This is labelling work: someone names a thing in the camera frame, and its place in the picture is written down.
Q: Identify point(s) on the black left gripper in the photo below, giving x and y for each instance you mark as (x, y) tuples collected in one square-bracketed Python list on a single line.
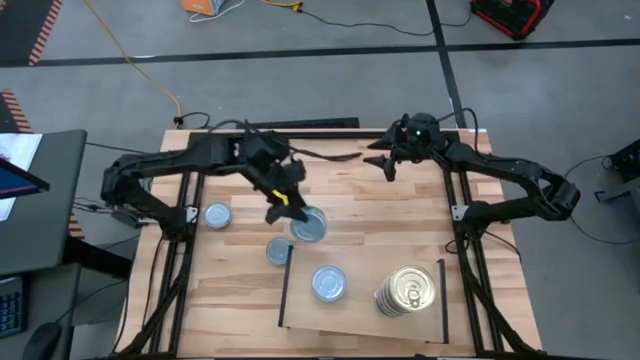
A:
[(287, 177)]

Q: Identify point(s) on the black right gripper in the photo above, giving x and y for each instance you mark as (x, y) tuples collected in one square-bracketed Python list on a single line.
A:
[(417, 140)]

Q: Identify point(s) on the gold lid blue label can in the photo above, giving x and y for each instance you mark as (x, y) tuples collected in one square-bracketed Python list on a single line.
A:
[(407, 287)]

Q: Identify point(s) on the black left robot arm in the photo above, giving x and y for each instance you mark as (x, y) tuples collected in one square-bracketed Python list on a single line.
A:
[(170, 162)]

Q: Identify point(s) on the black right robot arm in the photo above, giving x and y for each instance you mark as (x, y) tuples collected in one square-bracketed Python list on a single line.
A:
[(500, 167)]

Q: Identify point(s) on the light wooden shelf black legs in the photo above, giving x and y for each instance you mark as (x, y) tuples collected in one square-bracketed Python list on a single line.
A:
[(360, 320)]

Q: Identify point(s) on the black flat bar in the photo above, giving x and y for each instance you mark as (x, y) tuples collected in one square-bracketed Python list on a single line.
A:
[(320, 123)]

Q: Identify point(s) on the red and black equipment box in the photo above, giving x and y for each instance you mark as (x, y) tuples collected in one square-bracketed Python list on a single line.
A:
[(510, 15)]

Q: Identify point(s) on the orange box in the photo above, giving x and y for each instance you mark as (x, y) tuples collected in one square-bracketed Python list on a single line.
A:
[(202, 6)]

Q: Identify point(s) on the grey desk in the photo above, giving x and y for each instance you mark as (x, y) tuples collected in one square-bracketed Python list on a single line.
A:
[(55, 210)]

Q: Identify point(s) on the monitor with blue screen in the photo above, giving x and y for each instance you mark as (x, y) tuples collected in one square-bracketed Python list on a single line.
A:
[(15, 182)]

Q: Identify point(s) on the white paper sheet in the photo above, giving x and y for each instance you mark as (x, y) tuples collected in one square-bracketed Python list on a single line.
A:
[(20, 147)]

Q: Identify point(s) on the black computer mouse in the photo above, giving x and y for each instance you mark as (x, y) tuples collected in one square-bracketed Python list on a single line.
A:
[(42, 342)]

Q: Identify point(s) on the black mat orange striped edge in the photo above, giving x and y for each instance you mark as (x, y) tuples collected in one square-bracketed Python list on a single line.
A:
[(12, 112), (20, 25)]

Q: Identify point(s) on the black keyboard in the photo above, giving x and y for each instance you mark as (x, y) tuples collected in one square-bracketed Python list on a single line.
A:
[(10, 312)]

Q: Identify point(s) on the black aluminium table frame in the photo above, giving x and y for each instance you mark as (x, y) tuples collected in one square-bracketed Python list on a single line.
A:
[(350, 135)]

